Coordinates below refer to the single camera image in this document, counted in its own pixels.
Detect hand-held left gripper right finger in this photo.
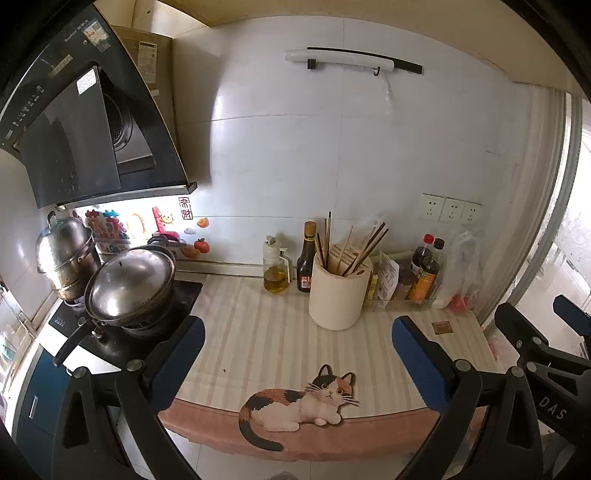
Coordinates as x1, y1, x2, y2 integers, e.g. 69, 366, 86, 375
392, 315, 544, 480

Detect cream chopstick holder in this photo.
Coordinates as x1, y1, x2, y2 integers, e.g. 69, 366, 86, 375
308, 244, 372, 332

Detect cluster of colourful wall decorations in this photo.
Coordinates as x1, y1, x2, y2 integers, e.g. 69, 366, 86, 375
74, 205, 182, 254

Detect glass oil dispenser bottle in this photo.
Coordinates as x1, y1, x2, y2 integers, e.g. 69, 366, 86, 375
262, 235, 293, 294

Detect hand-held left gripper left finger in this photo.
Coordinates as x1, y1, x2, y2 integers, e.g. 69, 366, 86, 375
51, 315, 206, 480

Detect black range hood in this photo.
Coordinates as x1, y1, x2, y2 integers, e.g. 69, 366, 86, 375
0, 0, 199, 210

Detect blue kitchen cabinet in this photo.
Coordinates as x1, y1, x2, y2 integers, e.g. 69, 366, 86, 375
14, 346, 121, 467

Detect white wall rack bar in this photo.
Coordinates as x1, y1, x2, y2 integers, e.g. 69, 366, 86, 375
285, 46, 424, 77

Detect red-capped dark bottle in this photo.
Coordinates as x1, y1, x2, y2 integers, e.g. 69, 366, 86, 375
411, 234, 435, 278

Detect clear plastic organizer tray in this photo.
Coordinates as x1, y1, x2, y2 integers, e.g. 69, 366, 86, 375
368, 251, 445, 311

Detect set of mixed chopsticks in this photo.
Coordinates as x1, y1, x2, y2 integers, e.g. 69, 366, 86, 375
315, 211, 389, 278

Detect black glass gas stove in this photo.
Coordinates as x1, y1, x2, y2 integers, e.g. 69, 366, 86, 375
44, 279, 204, 371

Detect white seasoning packet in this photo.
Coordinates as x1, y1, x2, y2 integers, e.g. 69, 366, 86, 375
376, 251, 400, 301

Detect sliding window frame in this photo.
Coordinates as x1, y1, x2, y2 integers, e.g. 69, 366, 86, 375
480, 88, 591, 333

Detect steel stacked steamer pot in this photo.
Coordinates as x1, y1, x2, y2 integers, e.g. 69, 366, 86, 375
36, 211, 103, 306

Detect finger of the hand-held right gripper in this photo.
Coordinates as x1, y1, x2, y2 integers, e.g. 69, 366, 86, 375
494, 303, 561, 365
553, 294, 591, 356

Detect dark sauce bottle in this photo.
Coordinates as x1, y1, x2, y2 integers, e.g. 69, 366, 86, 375
296, 220, 318, 293

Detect clear plastic bag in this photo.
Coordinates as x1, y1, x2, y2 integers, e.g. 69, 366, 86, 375
434, 230, 482, 315

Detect striped cat-print mat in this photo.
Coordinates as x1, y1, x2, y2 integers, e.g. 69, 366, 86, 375
157, 274, 497, 462

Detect steel wok lid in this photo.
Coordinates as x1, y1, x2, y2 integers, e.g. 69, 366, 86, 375
85, 247, 176, 324

